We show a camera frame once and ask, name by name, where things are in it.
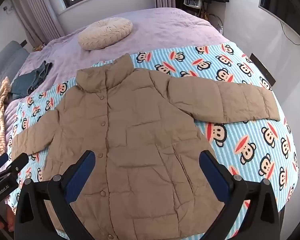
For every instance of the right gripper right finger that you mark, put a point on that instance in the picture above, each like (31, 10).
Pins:
(261, 220)

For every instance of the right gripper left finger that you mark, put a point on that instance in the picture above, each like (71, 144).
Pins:
(32, 218)

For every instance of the tan puffer jacket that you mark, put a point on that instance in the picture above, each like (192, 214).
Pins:
(147, 182)

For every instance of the person left hand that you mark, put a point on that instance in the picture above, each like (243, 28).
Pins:
(10, 219)

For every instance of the monkey print striped blanket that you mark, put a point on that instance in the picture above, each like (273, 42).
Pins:
(254, 149)

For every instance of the folded blue jeans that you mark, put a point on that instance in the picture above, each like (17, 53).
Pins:
(25, 84)

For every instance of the grey headboard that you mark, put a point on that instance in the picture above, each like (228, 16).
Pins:
(12, 57)

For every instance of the cream round cushion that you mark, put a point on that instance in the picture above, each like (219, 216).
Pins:
(104, 33)

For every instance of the grey curtain left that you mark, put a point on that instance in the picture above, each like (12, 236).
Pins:
(39, 20)

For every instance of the lilac bed cover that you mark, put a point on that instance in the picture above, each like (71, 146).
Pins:
(152, 29)

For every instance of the white electronic device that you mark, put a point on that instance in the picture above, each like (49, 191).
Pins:
(195, 4)

